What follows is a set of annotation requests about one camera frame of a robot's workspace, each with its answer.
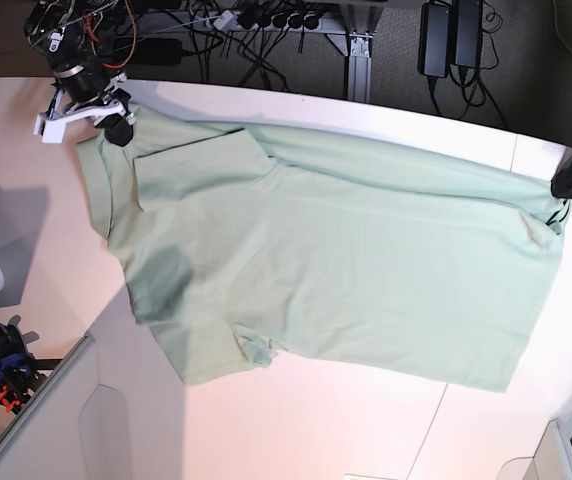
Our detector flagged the black box under table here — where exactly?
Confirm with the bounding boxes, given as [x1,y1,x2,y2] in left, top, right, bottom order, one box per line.
[130,38,183,66]

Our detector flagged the aluminium table leg frame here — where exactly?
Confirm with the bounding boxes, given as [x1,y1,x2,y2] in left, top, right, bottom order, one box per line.
[335,0,385,104]

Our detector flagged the grey panel lower right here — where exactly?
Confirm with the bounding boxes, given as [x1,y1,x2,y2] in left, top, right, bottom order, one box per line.
[496,420,572,480]

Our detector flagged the black power adapter left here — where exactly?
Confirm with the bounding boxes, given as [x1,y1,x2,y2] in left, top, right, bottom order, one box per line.
[418,2,450,78]

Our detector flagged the black power strip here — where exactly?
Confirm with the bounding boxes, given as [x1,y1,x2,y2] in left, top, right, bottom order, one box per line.
[234,10,325,31]

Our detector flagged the blue orange clamp pile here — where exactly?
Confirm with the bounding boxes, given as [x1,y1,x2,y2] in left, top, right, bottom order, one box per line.
[0,325,36,415]

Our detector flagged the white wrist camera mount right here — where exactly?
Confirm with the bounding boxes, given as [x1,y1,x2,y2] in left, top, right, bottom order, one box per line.
[33,87,131,144]

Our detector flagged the grey white partition panel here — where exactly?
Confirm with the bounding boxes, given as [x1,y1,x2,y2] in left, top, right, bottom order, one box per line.
[0,337,134,479]

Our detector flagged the black power adapter right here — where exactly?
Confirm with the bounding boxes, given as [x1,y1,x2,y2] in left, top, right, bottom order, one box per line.
[453,0,483,69]

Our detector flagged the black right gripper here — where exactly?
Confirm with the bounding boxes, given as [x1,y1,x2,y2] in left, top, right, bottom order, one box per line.
[53,62,135,147]

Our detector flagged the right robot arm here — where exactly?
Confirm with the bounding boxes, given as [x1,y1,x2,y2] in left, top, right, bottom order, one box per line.
[24,1,138,147]

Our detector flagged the light green T-shirt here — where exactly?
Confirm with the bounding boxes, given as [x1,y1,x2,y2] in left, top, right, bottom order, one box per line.
[76,107,570,392]

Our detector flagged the black power adapter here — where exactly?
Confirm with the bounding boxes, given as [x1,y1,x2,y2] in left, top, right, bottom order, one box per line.
[418,2,450,78]
[453,0,483,69]

